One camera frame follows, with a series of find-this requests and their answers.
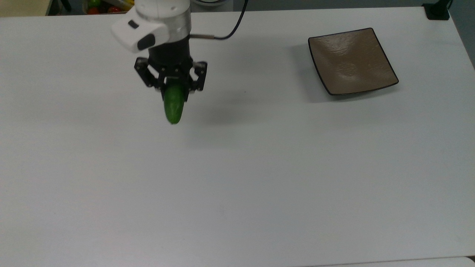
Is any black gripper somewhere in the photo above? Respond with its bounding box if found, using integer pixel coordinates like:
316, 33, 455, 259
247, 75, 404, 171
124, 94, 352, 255
134, 36, 208, 102

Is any green cucumber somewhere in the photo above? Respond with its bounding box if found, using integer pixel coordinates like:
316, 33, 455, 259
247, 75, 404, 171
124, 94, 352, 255
164, 83, 185, 125

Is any brown square ceramic plate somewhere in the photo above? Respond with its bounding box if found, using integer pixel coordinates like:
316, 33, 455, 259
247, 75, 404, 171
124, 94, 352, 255
308, 27, 399, 96

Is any fruit basket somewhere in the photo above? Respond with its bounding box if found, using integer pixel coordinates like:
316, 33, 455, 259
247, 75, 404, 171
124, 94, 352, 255
82, 0, 136, 15

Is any light wooden table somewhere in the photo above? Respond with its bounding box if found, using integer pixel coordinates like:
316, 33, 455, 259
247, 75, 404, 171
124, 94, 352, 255
0, 0, 53, 18

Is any black table clamp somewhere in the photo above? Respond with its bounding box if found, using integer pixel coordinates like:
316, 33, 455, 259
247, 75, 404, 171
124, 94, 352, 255
422, 0, 452, 20

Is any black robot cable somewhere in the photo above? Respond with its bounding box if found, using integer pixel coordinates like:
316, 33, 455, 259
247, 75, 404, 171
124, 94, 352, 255
190, 0, 249, 40

